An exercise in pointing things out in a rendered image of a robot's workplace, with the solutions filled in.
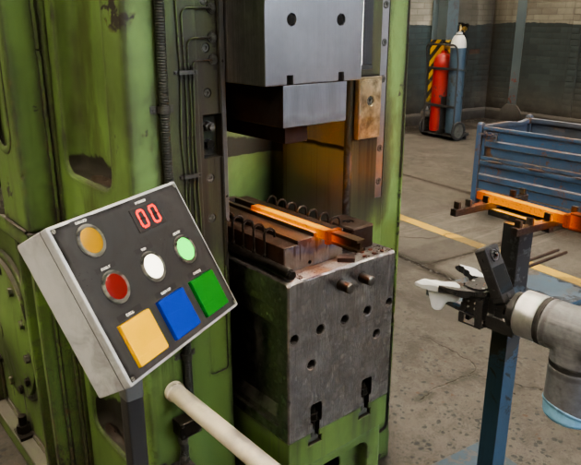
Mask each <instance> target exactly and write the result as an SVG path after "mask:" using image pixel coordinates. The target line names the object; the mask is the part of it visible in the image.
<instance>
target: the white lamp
mask: <svg viewBox="0 0 581 465"><path fill-rule="evenodd" d="M144 265H145V269H146V271H147V273H148V274H149V275H150V276H151V277H153V278H159V277H161V275H162V273H163V265H162V263H161V261H160V259H159V258H158V257H157V256H154V255H147V256H146V257H145V260H144Z"/></svg>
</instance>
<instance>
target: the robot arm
mask: <svg viewBox="0 0 581 465"><path fill-rule="evenodd" d="M475 255H476V257H477V259H478V262H479V264H480V269H481V270H479V269H475V268H471V267H468V266H464V265H458V266H456V270H457V271H459V272H461V273H463V274H464V276H466V279H467V282H464V285H463V286H460V285H459V284H457V283H456V282H452V281H439V280H428V279H422V280H418V281H415V285H416V286H419V287H421V288H423V289H426V290H428V293H429V296H430V301H431V306H432V308H433V309H435V310H441V309H442V308H443V307H444V305H445V303H447V302H458V301H459V300H460V298H463V299H462V302H461V307H460V310H459V312H458V321H459V322H462V323H464V324H467V325H469V326H471V327H474V328H477V329H479V330H481V329H482V328H488V329H491V330H493V331H496V332H498V333H501V334H503V335H505V336H507V337H510V338H513V337H514V336H515V335H517V336H518V337H521V338H523V339H526V340H530V341H532V342H535V343H537V344H538V345H541V346H543V347H546V348H548V349H550V352H549V359H548V365H547V372H546V378H545V385H544V391H543V392H542V397H543V399H542V409H543V411H544V413H545V414H546V415H547V417H548V418H550V419H551V420H552V421H553V422H555V423H557V424H559V425H561V426H563V427H567V428H570V429H575V430H581V306H578V305H575V304H570V303H567V302H565V301H562V300H559V299H555V298H553V297H550V296H548V295H545V294H542V293H539V292H534V291H527V292H517V293H515V290H514V287H513V285H512V282H511V280H510V277H509V275H508V272H507V269H506V267H505V264H504V261H503V258H502V255H501V253H500V250H499V247H498V244H487V245H485V246H483V247H481V248H479V249H477V250H476V251H475ZM464 315H466V316H465V318H466V319H467V320H470V319H471V318H474V325H472V324H470V323H468V322H466V321H464ZM482 320H483V323H482V325H481V322H482Z"/></svg>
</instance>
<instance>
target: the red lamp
mask: <svg viewBox="0 0 581 465"><path fill-rule="evenodd" d="M105 285H106V289H107V292H108V293H109V294H110V295H111V297H113V298H115V299H118V300H120V299H123V298H125V296H126V294H127V285H126V282H125V280H124V279H123V277H121V276H120V275H118V274H115V273H113V274H110V275H109V276H108V277H107V279H106V282H105Z"/></svg>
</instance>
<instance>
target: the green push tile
mask: <svg viewBox="0 0 581 465"><path fill-rule="evenodd" d="M188 284H189V286H190V288H191V290H192V292H193V294H194V296H195V298H196V299H197V301H198V303H199V305H200V307H201V309H202V311H203V313H204V315H205V317H210V316H211V315H213V314H214V313H215V312H217V311H218V310H219V309H221V307H222V306H224V305H225V304H227V303H228V302H229V300H228V299H227V297H226V295H225V293H224V291H223V290H222V288H221V286H220V284H219V281H218V280H217V278H216V276H215V274H214V272H213V270H212V269H209V270H207V271H205V272H204V273H202V274H200V275H199V276H197V277H196V278H194V279H193V280H190V281H189V282H188Z"/></svg>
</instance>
